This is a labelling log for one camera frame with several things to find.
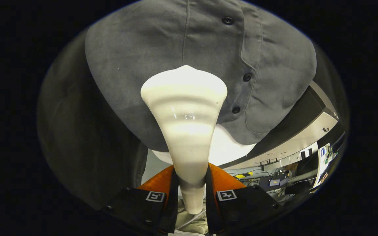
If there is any grey button shirt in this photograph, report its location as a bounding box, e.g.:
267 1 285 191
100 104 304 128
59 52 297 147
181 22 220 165
85 0 317 153

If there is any white office desk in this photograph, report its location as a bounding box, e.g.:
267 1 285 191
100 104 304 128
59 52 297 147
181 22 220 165
312 143 336 189

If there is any black office chair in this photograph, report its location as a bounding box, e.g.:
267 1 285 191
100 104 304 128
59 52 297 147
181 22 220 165
284 180 315 196

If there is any white mannequin torso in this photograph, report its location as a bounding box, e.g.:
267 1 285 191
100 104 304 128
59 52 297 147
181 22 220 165
151 124 257 167

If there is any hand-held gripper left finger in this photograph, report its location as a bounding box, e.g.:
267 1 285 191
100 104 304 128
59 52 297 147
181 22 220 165
102 165 179 235

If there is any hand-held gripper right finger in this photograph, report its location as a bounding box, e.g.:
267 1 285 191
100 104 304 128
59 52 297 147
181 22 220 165
206 163 284 235

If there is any black electronics box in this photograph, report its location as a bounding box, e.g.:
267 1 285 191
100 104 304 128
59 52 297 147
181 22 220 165
238 175 290 192

